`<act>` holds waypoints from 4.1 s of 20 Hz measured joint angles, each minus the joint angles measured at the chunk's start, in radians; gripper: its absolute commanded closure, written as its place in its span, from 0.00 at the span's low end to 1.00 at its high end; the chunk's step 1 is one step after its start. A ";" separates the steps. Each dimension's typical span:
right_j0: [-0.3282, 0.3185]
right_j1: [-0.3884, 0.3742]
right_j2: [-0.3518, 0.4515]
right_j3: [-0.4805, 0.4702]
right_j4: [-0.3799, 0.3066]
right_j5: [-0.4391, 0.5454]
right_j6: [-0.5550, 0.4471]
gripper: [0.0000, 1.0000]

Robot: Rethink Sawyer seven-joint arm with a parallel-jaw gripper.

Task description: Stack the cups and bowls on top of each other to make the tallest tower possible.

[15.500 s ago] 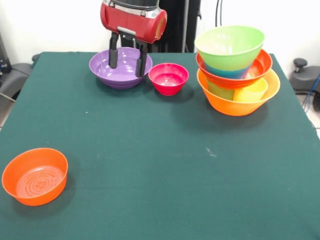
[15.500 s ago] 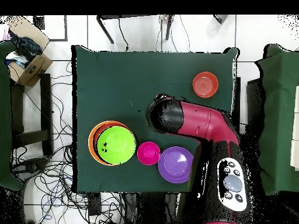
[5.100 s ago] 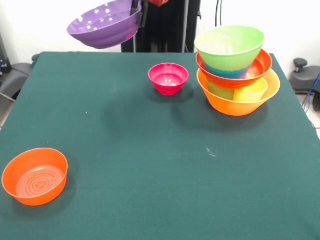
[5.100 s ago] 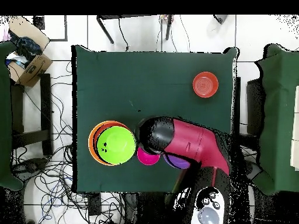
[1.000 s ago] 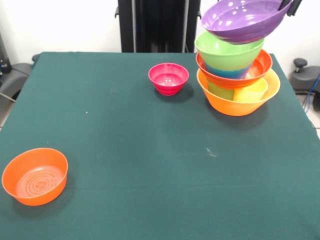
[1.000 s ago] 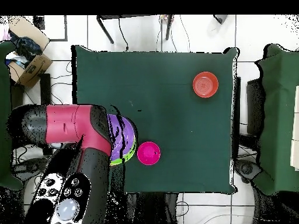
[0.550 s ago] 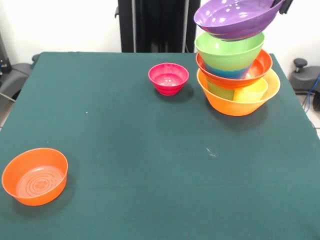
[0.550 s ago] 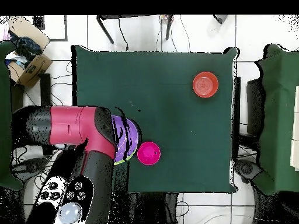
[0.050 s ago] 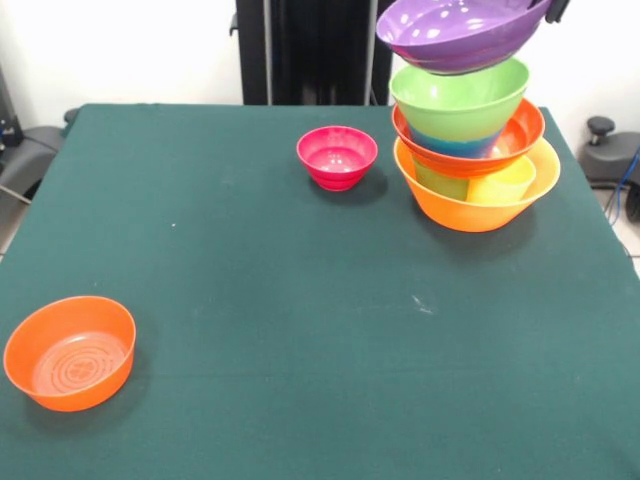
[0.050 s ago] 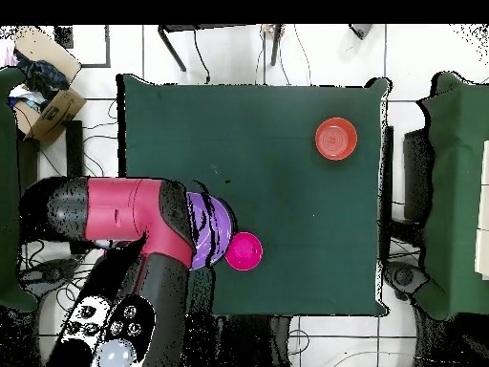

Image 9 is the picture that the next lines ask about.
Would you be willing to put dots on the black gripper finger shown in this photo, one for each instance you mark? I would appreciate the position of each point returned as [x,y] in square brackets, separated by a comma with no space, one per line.
[557,10]

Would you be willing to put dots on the purple bowl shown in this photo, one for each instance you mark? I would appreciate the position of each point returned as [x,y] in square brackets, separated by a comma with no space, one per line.
[460,45]

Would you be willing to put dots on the wide red bowl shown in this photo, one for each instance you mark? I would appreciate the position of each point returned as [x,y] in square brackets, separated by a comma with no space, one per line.
[520,135]

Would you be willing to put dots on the green bowl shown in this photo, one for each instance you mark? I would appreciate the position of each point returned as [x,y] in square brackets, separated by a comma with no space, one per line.
[460,105]

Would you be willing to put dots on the blue bowl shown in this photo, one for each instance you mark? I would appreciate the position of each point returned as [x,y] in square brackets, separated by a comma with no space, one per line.
[450,145]

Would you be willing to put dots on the yellow cup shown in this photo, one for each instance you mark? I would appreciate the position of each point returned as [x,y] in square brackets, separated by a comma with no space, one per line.
[500,187]

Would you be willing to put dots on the green cup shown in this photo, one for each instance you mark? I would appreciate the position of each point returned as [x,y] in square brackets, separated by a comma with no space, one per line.
[440,185]

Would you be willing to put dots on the large orange bowl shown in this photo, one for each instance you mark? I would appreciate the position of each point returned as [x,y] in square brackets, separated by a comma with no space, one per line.
[480,217]

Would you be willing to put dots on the pink bowl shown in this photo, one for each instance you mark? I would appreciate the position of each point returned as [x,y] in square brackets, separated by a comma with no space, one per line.
[335,160]

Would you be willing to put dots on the dark green table cloth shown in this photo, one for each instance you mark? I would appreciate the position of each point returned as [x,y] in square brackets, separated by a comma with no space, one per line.
[310,280]

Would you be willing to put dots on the small orange bowl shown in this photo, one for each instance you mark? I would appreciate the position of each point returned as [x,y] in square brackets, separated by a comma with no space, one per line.
[70,360]

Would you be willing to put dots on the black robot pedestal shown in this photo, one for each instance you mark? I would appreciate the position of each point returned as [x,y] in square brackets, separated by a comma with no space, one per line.
[320,50]

